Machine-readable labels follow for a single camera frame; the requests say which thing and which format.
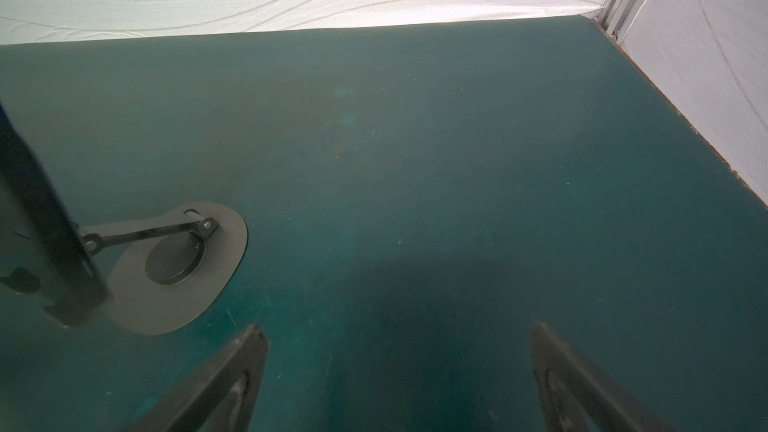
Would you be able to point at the grey round-base phone stand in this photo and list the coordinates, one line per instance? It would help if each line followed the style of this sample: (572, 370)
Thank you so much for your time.
(174, 266)

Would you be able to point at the black phone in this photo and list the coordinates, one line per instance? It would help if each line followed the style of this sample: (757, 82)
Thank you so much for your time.
(41, 251)

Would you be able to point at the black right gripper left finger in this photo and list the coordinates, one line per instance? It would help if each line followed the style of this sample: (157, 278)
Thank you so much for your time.
(220, 395)

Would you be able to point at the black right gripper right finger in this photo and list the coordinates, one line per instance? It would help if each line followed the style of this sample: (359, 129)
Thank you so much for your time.
(574, 392)

